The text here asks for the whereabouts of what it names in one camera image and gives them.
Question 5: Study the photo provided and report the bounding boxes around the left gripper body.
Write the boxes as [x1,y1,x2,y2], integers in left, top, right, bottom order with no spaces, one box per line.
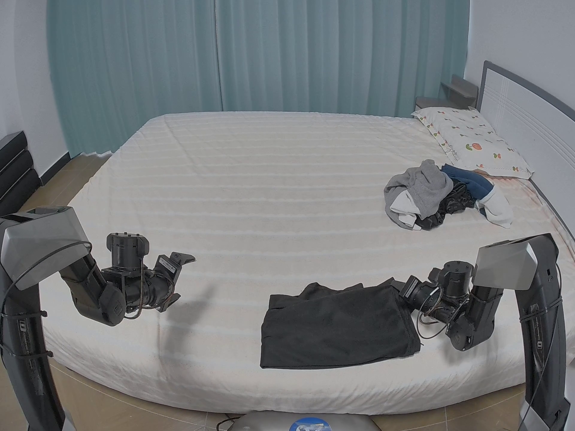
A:
[134,253,181,311]

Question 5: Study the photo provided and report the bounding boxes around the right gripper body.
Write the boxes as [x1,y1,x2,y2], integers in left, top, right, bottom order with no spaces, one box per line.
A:
[399,276,444,314]

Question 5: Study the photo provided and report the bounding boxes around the black polo shirt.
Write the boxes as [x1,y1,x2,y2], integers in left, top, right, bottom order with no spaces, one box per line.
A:
[260,282,421,369]

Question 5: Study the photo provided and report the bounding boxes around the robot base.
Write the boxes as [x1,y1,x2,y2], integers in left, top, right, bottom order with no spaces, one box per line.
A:
[223,411,376,431]

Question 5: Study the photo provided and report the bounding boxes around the pile of clothes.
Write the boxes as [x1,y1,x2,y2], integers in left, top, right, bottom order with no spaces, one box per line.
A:
[384,160,514,231]

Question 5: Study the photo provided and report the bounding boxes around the bed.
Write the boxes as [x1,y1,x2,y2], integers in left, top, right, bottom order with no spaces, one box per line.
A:
[40,60,575,414]

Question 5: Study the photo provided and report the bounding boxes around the white printed pillow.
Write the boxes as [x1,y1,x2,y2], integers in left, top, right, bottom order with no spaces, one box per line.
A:
[411,106,535,179]

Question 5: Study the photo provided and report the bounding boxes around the black chest of drawers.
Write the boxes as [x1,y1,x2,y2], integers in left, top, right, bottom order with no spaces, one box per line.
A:
[0,131,43,214]

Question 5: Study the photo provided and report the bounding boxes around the grey bedside table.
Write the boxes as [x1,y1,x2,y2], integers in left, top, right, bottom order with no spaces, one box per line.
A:
[414,75,478,110]

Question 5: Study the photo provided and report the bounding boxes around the blue-green curtain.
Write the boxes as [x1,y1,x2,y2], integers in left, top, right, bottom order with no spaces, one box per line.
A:
[47,0,224,155]
[215,0,470,118]

